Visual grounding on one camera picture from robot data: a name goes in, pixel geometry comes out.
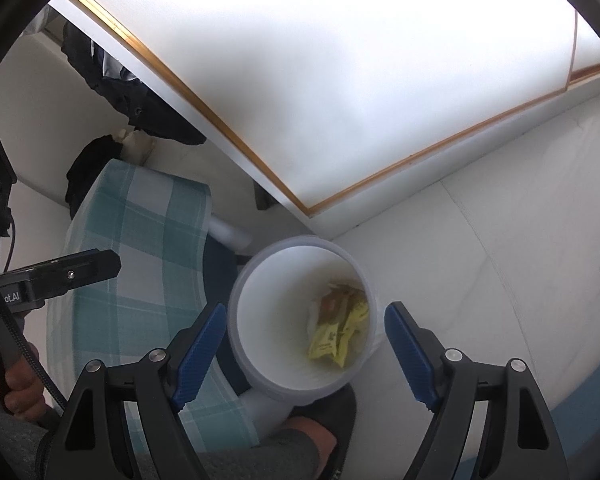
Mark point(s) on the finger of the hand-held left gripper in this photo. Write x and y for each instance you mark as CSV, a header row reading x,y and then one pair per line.
x,y
80,272

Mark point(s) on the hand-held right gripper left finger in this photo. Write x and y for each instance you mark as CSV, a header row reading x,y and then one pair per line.
x,y
200,355

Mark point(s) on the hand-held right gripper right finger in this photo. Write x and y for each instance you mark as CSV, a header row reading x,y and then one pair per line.
x,y
410,355

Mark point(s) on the yellow snack wrapper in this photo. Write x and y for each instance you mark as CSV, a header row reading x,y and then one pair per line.
x,y
355,325
325,345

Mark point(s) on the white round waste bin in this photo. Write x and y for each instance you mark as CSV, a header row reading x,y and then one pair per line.
x,y
275,310

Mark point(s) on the brown snack wrapper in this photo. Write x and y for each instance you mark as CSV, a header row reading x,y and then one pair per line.
x,y
337,302

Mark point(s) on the person's left forearm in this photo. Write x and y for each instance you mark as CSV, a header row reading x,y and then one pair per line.
x,y
10,445

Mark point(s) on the person's left hand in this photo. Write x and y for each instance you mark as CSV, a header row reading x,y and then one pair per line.
x,y
20,390

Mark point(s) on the black slipper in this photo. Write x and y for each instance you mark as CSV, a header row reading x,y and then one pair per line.
x,y
340,410

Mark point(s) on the black cloth bundle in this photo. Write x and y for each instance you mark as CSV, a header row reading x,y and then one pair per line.
x,y
92,170

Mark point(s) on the cream soft object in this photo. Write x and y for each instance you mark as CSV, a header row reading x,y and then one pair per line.
x,y
137,147

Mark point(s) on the small dark object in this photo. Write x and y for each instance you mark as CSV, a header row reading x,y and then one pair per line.
x,y
264,199

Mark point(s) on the blue floor mat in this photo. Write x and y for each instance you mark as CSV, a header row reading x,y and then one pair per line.
x,y
575,410

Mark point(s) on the dark hanging clothes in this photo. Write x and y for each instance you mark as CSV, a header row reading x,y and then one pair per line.
x,y
145,105

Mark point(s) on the white cabinet with gold trim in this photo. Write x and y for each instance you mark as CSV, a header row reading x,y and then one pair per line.
x,y
330,75

